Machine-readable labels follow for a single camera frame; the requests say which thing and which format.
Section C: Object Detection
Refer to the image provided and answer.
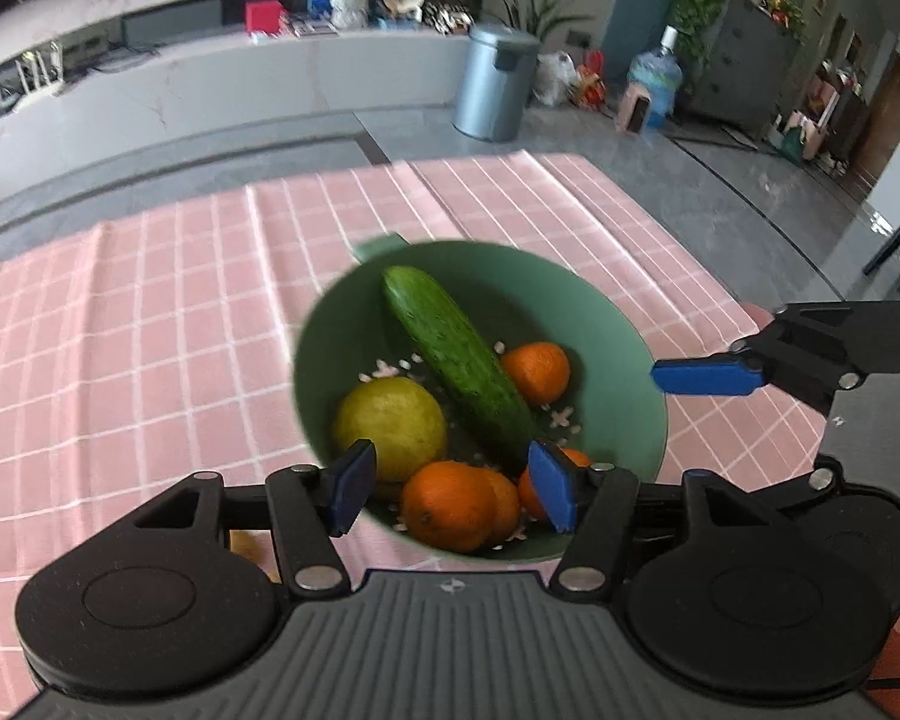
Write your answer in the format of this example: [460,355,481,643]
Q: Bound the grey-blue pedal trash can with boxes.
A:
[452,22,542,143]

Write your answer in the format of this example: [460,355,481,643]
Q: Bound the white router with antennas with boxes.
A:
[13,45,66,103]

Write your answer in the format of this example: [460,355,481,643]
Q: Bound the dark grey drawer cabinet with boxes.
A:
[686,0,805,138]

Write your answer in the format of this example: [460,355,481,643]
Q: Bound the blue water jug with pump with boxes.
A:
[628,25,684,128]

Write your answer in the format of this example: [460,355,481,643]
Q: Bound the white plastic bag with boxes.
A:
[532,51,581,107]

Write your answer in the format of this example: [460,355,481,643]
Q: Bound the pink checked tablecloth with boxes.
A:
[0,150,848,700]

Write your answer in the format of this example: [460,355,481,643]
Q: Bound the black and white cow figurines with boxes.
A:
[423,3,473,35]

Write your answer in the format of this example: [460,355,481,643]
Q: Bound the small pink white heater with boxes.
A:
[619,86,654,133]

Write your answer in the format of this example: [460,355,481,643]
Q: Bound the green cucumber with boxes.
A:
[381,266,538,460]

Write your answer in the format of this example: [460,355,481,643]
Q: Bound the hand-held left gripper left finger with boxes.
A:
[131,439,378,592]

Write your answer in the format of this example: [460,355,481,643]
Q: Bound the red gift bag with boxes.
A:
[574,51,610,110]

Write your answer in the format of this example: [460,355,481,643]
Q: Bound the cluttered storage shelf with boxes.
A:
[765,52,872,182]

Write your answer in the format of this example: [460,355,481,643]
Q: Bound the orange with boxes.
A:
[501,343,572,407]
[400,461,498,553]
[487,469,523,542]
[517,448,595,523]

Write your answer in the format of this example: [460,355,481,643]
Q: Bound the white marble media console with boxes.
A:
[0,11,475,220]

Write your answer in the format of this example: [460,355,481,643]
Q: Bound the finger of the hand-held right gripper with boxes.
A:
[769,461,845,518]
[651,300,900,421]

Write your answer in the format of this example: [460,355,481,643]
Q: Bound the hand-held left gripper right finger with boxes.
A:
[527,441,790,592]

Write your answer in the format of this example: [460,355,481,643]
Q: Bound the yellow-green pomelo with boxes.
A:
[334,377,449,482]

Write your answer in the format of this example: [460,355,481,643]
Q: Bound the brown wooden door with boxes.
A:
[862,52,900,190]

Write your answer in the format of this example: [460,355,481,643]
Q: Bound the green colander bowl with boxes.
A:
[292,235,668,562]

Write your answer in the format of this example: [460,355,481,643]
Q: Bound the long-leaf potted plant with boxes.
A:
[471,0,617,55]

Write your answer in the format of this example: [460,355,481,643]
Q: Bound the red cube box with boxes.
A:
[244,0,283,35]

